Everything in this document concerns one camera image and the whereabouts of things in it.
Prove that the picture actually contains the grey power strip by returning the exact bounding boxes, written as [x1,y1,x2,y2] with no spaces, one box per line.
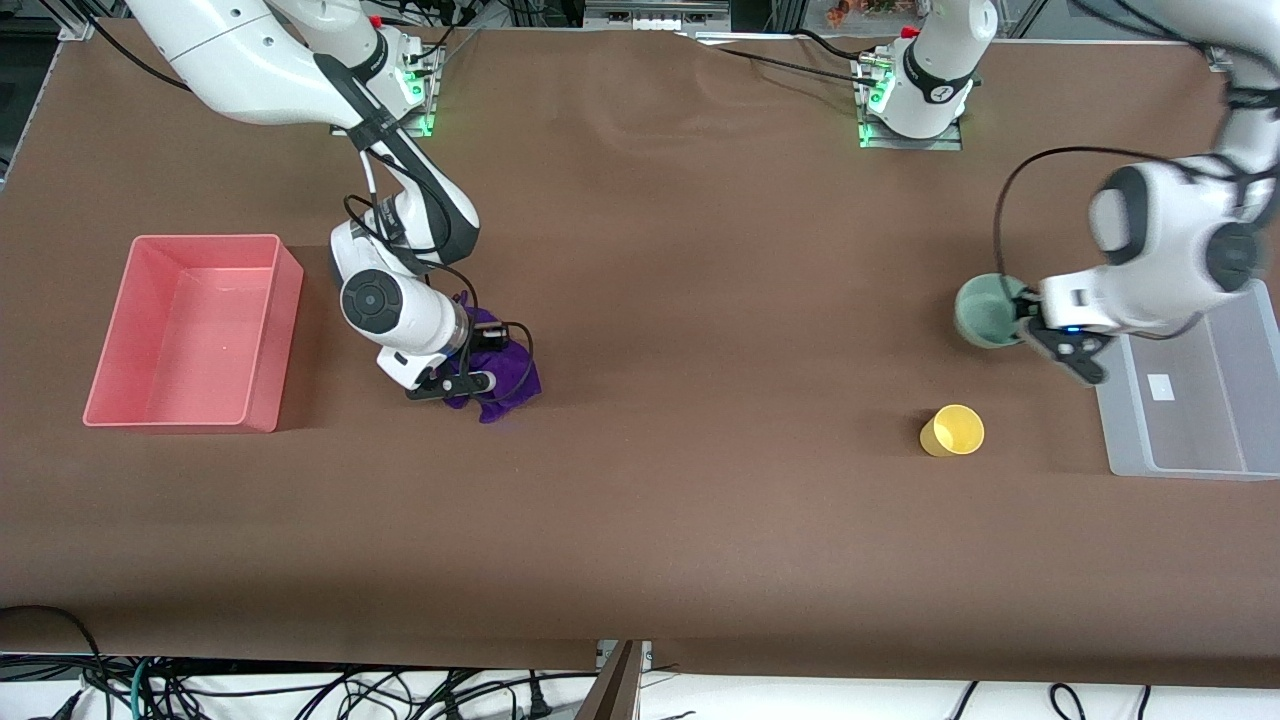
[585,0,732,32]

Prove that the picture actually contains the translucent plastic bin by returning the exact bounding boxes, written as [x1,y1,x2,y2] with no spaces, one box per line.
[1095,280,1280,481]

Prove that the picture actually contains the yellow cup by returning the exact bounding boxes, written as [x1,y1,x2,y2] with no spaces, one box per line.
[919,404,986,458]

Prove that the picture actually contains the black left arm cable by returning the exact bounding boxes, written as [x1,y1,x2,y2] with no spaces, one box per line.
[993,147,1246,301]

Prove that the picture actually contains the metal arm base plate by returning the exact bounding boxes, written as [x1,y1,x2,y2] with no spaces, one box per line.
[330,35,446,137]
[852,55,966,152]

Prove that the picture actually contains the thick black cable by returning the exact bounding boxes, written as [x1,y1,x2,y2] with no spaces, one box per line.
[0,604,103,691]

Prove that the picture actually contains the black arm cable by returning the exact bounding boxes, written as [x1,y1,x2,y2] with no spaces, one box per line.
[488,322,535,404]
[993,147,1246,301]

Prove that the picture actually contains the purple cloth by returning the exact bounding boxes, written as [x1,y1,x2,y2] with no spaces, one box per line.
[445,292,542,425]

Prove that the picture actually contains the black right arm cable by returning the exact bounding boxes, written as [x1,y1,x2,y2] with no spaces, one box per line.
[488,322,535,404]

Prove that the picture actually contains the green bowl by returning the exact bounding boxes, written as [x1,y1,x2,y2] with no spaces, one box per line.
[953,273,1036,349]

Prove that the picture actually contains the brown table leg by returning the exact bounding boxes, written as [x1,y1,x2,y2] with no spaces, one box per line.
[577,640,644,720]

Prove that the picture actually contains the pink plastic bin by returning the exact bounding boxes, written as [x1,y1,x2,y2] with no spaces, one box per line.
[82,234,305,433]

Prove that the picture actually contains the aluminium frame profile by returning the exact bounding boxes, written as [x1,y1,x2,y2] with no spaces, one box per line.
[58,0,129,42]

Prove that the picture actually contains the white metal bracket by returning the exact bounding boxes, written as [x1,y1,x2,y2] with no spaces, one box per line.
[597,640,654,673]

